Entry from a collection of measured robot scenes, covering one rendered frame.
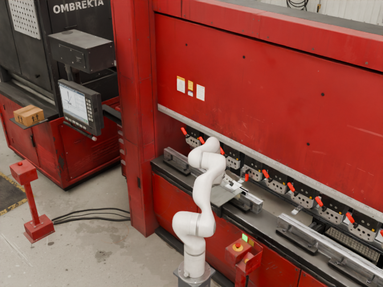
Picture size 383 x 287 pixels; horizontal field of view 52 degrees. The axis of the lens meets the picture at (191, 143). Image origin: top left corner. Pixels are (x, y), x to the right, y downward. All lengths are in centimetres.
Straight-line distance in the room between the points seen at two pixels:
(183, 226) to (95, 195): 264
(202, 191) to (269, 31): 98
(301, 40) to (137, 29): 128
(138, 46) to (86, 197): 215
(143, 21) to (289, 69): 121
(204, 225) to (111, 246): 203
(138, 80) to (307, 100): 138
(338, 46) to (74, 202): 334
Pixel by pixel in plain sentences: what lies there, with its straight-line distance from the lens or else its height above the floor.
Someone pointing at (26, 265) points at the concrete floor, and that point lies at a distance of 406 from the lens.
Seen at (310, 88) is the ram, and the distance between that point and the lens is 232.
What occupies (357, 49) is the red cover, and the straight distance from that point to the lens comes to 213.
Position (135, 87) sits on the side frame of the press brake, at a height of 160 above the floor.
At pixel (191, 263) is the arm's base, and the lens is 229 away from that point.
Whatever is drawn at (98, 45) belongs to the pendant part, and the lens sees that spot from 305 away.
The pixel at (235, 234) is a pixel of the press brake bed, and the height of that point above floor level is 69.
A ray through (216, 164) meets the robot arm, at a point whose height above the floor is 157.
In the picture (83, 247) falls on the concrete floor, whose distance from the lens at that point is 406.
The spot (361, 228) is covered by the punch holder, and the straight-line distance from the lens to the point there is 253.
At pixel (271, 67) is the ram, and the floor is 201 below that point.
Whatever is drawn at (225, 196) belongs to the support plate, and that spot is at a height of 100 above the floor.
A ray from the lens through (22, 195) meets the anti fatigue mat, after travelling 487.
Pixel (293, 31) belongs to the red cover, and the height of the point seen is 225.
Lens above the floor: 283
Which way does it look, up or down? 31 degrees down
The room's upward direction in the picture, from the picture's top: 1 degrees clockwise
